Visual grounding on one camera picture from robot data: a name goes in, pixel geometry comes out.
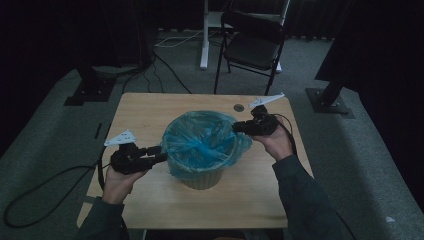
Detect black floor cable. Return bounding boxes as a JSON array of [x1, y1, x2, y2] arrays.
[[121, 55, 165, 95], [152, 52, 193, 95]]

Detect green plastic bin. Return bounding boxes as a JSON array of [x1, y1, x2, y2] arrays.
[[179, 165, 226, 191]]

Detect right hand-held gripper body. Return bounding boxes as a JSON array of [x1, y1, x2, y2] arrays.
[[248, 92, 286, 137]]

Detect black stand with flat base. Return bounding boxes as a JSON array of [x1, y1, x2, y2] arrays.
[[305, 79, 356, 120]]

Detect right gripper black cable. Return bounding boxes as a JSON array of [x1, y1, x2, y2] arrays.
[[273, 113, 358, 240]]

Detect person's left hand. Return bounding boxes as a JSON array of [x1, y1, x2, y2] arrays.
[[101, 165, 148, 205]]

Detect blue plastic bag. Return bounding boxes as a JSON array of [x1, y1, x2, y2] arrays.
[[161, 110, 254, 180]]

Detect person's right hand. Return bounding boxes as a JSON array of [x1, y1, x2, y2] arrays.
[[249, 116, 296, 162]]

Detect black folding chair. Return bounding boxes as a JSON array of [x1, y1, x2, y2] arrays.
[[213, 10, 287, 97]]

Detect dark curtain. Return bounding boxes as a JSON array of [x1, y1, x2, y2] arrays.
[[314, 0, 424, 214]]

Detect grey round stand base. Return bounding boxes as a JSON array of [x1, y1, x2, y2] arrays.
[[91, 64, 140, 77]]

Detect white floor cable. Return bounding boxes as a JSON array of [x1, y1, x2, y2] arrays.
[[153, 29, 222, 49]]

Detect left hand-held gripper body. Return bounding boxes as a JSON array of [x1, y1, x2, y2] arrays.
[[103, 129, 152, 176]]

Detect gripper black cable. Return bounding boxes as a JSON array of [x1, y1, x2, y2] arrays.
[[273, 113, 358, 240], [2, 146, 116, 230]]

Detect black square stand base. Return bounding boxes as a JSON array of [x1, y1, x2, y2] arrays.
[[63, 64, 116, 107]]

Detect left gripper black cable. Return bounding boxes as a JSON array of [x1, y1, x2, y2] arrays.
[[2, 146, 116, 230]]

